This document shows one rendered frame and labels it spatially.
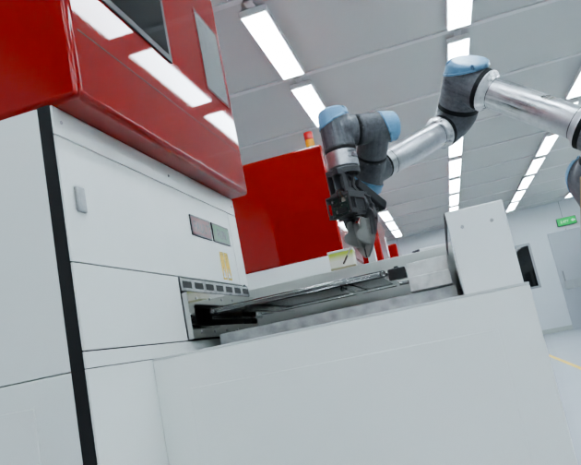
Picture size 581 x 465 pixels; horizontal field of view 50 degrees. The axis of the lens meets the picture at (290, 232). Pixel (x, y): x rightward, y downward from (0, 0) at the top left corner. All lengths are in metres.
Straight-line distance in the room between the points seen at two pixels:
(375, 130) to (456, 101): 0.37
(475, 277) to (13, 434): 0.74
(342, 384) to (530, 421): 0.28
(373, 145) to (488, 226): 0.54
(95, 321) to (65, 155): 0.26
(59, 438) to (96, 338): 0.15
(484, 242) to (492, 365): 0.20
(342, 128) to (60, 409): 0.88
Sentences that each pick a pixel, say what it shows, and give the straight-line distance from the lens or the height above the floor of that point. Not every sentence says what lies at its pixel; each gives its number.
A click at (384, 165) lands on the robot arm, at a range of 1.58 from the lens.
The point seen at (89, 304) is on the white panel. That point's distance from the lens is 0.97.
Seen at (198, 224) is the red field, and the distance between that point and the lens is 1.44.
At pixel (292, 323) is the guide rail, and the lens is 1.30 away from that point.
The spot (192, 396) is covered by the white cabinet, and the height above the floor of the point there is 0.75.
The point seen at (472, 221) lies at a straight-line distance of 1.06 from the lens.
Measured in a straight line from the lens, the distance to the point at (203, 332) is 1.30.
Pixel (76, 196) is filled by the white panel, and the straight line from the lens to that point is 1.00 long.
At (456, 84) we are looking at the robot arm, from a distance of 1.79.
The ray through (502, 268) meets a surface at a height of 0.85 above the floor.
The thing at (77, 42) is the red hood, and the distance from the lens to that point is 1.06.
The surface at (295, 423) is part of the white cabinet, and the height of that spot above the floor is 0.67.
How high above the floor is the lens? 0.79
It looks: 10 degrees up
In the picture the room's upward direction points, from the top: 11 degrees counter-clockwise
